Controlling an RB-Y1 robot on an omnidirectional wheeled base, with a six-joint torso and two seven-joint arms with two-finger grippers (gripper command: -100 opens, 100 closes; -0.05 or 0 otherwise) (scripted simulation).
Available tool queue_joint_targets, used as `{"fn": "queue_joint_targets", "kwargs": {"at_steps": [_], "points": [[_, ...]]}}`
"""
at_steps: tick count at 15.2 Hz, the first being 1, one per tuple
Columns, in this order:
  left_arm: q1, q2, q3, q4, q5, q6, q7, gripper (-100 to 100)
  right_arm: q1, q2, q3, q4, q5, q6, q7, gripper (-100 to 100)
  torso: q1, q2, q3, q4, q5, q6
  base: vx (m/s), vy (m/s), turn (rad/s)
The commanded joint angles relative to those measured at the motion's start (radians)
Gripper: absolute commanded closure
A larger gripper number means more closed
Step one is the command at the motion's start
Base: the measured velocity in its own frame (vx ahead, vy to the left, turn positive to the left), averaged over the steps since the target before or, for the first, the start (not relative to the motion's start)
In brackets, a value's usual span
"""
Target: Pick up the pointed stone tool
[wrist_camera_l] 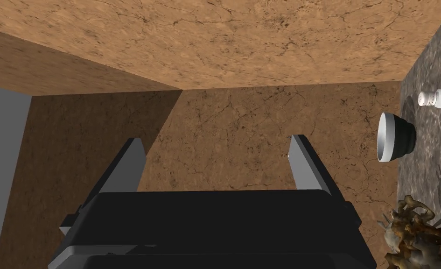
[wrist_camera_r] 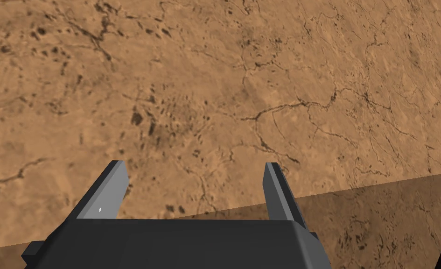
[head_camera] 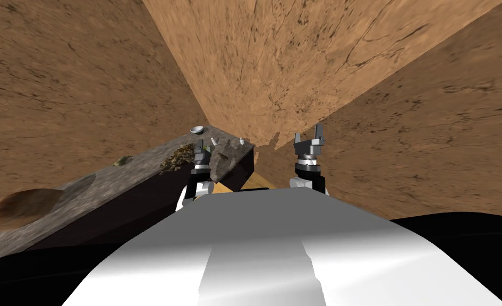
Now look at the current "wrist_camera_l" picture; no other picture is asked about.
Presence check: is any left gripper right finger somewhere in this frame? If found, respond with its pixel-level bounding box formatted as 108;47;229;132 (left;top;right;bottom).
287;134;346;204

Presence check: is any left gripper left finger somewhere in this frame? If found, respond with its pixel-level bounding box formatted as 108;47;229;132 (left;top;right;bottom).
81;138;147;213

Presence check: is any black and white bowl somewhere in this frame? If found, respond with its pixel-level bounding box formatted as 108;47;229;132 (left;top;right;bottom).
377;112;417;163

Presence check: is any brown gnarled root figure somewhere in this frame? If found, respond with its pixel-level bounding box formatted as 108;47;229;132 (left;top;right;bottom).
377;195;441;269

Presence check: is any white bottle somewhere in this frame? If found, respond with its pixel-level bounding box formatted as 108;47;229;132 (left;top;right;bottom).
418;88;441;111

